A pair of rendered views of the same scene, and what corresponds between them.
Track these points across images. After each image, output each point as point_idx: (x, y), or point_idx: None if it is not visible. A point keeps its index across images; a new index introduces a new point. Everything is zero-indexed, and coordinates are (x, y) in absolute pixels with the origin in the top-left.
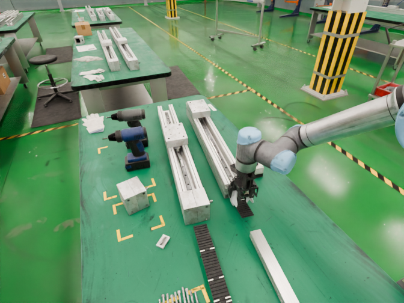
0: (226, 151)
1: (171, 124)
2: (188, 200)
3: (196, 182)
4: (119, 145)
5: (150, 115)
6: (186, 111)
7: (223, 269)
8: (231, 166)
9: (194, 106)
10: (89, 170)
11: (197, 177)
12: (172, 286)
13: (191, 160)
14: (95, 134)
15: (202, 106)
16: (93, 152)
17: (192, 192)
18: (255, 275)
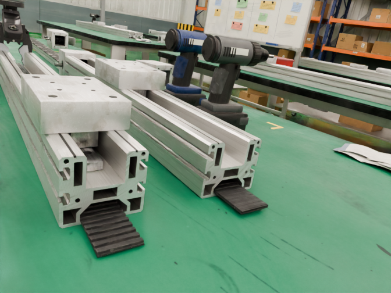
0: (12, 62)
1: (144, 70)
2: (84, 52)
3: (75, 57)
4: (252, 128)
5: (296, 199)
6: (152, 226)
7: (50, 66)
8: (21, 27)
9: (89, 87)
10: (246, 109)
11: (73, 59)
12: None
13: (84, 65)
14: (337, 146)
15: (53, 84)
16: (280, 124)
17: (80, 53)
18: (22, 63)
